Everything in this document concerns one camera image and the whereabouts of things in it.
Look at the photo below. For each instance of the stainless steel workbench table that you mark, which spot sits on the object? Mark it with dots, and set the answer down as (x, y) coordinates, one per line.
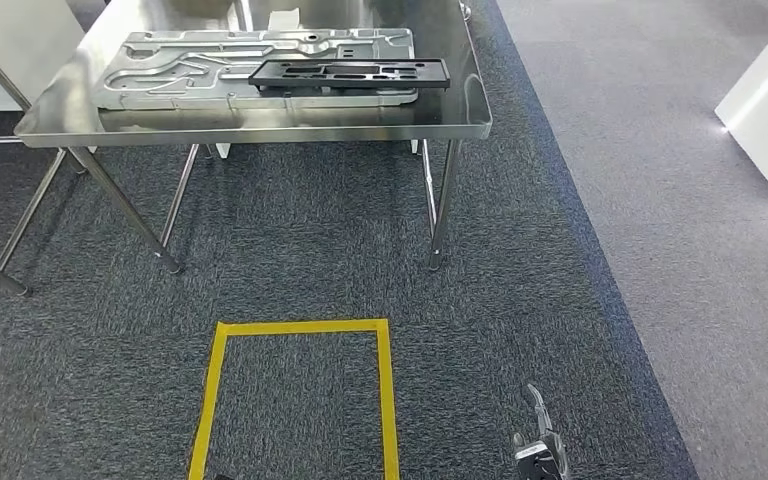
(450, 99)

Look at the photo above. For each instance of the black plastic plate part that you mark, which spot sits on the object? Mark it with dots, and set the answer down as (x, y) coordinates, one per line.
(424, 73)

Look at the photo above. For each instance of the stamped sheet metal panel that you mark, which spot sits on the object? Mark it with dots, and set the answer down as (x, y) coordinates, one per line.
(159, 86)

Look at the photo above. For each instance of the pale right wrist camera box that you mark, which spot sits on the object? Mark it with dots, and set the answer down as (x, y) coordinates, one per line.
(533, 458)

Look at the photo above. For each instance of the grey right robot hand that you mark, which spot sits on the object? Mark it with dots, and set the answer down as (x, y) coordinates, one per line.
(550, 430)

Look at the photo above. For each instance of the white paper label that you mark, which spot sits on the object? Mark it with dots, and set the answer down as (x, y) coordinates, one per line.
(284, 18)

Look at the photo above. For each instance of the yellow floor tape rectangle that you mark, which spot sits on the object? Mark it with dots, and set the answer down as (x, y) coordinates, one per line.
(298, 327)

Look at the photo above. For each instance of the white cabinet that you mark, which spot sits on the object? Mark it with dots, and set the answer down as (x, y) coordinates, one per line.
(26, 40)

